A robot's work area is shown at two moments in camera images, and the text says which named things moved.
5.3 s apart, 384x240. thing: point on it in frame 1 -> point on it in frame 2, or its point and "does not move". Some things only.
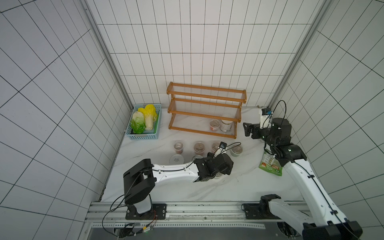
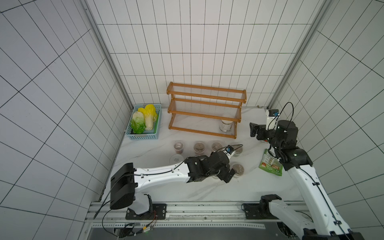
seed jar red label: [214, 146] does not move
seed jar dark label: [178, 145] does not move
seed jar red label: [199, 148] does not move
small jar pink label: [214, 124] -> [239, 169]
